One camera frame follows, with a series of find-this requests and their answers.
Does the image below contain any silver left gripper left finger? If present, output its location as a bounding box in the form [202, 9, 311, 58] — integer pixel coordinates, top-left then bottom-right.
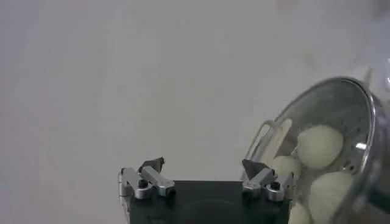
[118, 156, 177, 201]

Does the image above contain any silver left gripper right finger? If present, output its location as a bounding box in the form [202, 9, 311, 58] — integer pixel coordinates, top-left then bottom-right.
[241, 158, 297, 203]

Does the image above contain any white steamed baozi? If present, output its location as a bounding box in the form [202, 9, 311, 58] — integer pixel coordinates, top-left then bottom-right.
[297, 124, 344, 170]
[271, 155, 302, 183]
[288, 202, 311, 224]
[306, 172, 356, 224]

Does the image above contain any round glass pot lid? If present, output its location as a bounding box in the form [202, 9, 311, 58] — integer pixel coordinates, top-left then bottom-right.
[242, 76, 383, 224]

